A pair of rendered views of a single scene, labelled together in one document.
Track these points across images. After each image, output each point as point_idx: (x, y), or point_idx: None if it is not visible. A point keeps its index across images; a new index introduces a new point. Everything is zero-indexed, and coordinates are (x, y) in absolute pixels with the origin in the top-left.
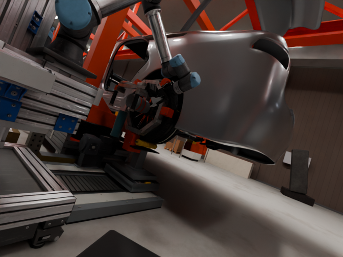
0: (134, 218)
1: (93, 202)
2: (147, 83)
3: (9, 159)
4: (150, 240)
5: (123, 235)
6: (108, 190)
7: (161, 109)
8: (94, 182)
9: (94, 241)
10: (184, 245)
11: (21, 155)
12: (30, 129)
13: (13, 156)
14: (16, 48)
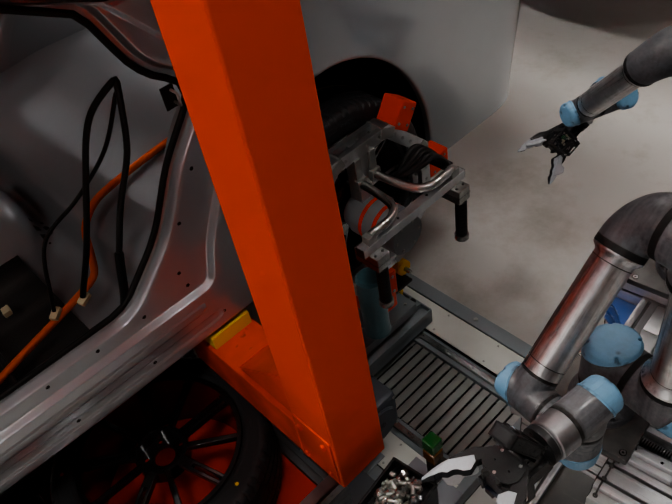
0: (483, 313)
1: (523, 358)
2: (431, 160)
3: (578, 474)
4: (525, 285)
5: (539, 316)
6: (457, 355)
7: (432, 167)
8: (428, 395)
9: None
10: (503, 246)
11: (558, 467)
12: None
13: (559, 484)
14: None
